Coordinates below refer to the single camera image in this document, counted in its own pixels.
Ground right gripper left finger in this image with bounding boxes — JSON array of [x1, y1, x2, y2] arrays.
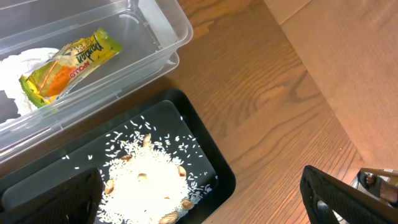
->
[[1, 168, 103, 224]]

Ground clear plastic bin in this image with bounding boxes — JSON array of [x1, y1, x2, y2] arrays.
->
[[1, 0, 193, 162]]

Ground pile of rice and peanuts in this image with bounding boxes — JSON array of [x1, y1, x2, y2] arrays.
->
[[60, 114, 214, 224]]

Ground black plastic tray bin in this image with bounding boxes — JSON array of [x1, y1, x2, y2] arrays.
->
[[1, 90, 236, 224]]

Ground yellow snack wrapper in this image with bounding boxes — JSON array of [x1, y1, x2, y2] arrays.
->
[[19, 27, 122, 108]]

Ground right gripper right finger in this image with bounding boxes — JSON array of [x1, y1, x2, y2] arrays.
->
[[300, 166, 397, 223]]

